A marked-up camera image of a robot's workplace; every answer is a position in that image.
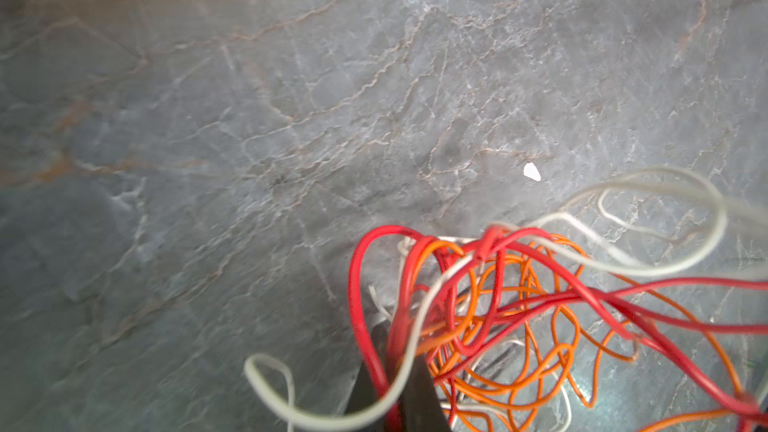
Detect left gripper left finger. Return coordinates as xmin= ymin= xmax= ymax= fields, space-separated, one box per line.
xmin=344 ymin=323 xmax=388 ymax=432

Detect red orange white cables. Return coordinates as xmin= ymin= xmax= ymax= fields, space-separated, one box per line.
xmin=242 ymin=166 xmax=768 ymax=432

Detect white paper scrap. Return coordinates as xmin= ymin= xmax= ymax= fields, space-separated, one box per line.
xmin=523 ymin=162 xmax=542 ymax=182

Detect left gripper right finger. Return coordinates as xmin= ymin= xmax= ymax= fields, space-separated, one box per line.
xmin=400 ymin=359 xmax=452 ymax=432

